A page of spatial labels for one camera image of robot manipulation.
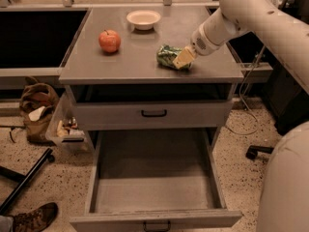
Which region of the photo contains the red apple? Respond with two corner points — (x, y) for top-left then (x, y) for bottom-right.
(98, 30), (121, 53)

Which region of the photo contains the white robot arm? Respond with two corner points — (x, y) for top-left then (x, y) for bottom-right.
(173, 0), (309, 232)

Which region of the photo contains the clear plastic bin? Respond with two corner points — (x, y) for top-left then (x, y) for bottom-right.
(45, 93), (90, 151)

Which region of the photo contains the brown shoe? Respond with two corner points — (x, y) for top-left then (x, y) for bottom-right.
(12, 202), (58, 232)

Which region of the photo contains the black metal stand leg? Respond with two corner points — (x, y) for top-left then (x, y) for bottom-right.
(0, 148), (55, 216)

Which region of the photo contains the grey drawer cabinet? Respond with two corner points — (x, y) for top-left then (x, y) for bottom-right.
(58, 5), (244, 232)

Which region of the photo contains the black office chair base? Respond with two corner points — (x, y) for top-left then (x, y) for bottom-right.
(245, 145), (273, 160)

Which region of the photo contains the closed top drawer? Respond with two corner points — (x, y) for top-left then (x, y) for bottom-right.
(72, 101), (233, 131)

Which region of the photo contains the crushed green can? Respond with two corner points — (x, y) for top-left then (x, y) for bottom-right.
(156, 44), (182, 70)

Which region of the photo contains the white bowl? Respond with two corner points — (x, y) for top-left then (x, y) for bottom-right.
(126, 10), (161, 31)

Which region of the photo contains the grey hanging cable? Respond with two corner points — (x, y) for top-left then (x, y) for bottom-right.
(225, 45), (268, 137)

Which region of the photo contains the open middle drawer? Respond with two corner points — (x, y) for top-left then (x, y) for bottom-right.
(70, 129), (242, 232)

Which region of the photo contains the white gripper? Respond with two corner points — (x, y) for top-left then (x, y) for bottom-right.
(173, 16), (225, 69)

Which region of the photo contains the brown fabric bag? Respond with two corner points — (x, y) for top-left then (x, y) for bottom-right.
(19, 76), (59, 143)

